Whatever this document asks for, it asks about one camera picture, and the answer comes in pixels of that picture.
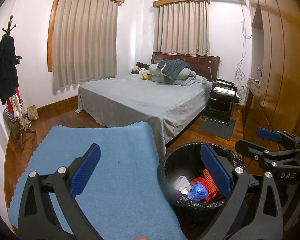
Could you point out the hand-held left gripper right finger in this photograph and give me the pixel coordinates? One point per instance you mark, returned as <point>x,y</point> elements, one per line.
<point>216,170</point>

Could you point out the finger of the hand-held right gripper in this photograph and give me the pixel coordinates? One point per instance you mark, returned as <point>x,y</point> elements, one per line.
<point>249,148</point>
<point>269,133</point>

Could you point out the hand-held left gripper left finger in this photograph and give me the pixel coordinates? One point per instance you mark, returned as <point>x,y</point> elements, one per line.
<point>86,170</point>

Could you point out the orange knitted cloth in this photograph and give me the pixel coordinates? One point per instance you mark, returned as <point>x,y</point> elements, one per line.
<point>209,182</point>

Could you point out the red cloth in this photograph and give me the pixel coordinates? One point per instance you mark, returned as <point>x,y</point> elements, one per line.
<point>198,180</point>

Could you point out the blue plastic bag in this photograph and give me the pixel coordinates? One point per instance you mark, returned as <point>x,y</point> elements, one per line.
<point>197,192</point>

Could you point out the white blue printed box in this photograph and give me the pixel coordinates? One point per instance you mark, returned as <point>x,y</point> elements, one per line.
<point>181,182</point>

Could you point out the black bin with liner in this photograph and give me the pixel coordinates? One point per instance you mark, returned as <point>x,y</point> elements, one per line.
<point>179,155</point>

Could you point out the blue scalloped table mat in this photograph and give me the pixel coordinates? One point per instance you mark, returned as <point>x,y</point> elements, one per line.
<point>102,150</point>

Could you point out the grey floor mat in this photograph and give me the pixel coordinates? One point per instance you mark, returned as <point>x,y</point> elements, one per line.
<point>217,129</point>

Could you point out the black metal chair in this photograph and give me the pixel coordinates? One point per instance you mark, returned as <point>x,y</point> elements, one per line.
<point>218,107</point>

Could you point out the pale chair cushion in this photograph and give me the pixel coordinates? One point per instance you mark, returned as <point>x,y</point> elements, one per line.
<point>223,91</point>

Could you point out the wooden coat rack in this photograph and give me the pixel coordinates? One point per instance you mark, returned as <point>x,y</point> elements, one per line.
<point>21,140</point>

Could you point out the brown paper bag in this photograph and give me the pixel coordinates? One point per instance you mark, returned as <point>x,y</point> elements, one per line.
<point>33,113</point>

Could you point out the wooden wardrobe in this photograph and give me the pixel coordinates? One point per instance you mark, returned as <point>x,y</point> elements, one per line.
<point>277,55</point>

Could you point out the white purple plastic bag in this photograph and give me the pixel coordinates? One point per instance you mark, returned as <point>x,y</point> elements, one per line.
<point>25,119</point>

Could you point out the tan paper bag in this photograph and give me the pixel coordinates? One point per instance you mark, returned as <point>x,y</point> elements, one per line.
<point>14,131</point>

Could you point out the bed with grey sheet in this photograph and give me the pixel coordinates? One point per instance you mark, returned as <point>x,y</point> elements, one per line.
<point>140,97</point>

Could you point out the striped tote bag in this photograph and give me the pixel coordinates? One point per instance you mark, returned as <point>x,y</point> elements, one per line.
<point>9,116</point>

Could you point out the white floral hanging garment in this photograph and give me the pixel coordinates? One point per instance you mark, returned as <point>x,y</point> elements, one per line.
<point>16,105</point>

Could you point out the dark wooden headboard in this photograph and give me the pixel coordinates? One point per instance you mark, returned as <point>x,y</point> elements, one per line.
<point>202,61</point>

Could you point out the red hanging garment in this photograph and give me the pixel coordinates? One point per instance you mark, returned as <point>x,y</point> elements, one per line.
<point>9,105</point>

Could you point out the dark grey garment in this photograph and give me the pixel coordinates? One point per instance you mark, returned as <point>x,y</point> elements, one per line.
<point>173,67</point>

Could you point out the yellow plush toy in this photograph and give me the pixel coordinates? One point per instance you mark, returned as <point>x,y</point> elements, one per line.
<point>147,77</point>

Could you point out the pink plush toy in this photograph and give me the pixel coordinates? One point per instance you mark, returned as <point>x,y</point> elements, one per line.
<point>137,70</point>

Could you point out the black pillow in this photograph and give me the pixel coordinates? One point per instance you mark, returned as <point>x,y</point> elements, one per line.
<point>143,64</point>

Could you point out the wide beige curtain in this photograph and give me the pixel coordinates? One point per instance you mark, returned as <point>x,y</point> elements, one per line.
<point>85,40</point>

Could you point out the narrow beige curtain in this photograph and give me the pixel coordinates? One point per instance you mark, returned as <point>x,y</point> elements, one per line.
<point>182,27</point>

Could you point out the short wooden curtain pelmet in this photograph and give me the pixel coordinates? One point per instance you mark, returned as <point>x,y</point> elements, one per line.
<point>181,0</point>

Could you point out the wooden window frame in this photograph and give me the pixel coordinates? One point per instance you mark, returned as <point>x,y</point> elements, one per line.
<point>50,35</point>

